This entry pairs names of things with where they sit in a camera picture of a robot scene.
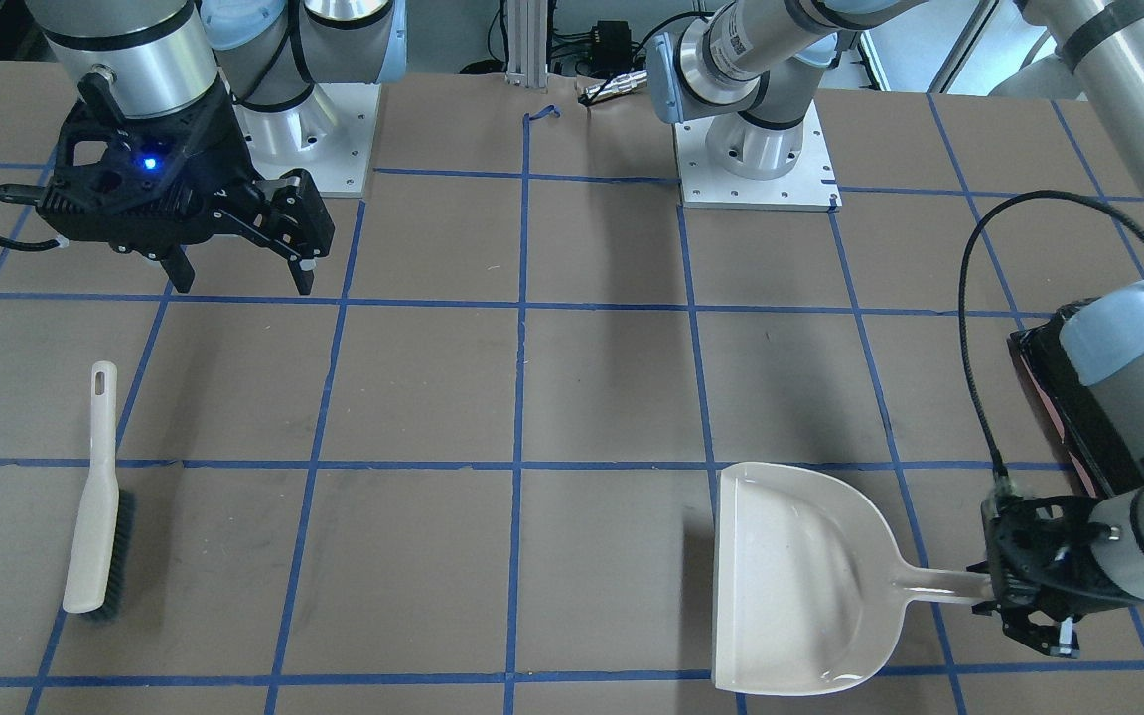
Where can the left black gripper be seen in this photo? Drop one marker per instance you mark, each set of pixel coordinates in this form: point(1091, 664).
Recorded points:
point(1057, 579)

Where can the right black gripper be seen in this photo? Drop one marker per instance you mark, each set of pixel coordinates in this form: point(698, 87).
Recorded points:
point(217, 149)

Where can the beige plastic dustpan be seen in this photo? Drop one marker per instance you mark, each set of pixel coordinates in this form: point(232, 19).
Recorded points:
point(811, 587)

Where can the beige hand brush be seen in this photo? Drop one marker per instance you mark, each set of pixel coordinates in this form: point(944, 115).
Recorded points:
point(100, 543)

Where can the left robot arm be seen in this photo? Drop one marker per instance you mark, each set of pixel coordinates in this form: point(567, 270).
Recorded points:
point(1102, 45)

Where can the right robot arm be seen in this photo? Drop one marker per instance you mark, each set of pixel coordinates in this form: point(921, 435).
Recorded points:
point(161, 55)

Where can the black lined trash bin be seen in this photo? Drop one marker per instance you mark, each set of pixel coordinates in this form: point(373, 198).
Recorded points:
point(1067, 416)

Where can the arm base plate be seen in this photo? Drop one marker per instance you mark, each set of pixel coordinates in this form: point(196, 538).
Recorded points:
point(331, 135)
point(727, 163)

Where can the aluminium frame post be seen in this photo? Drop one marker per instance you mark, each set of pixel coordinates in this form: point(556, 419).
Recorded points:
point(526, 36)

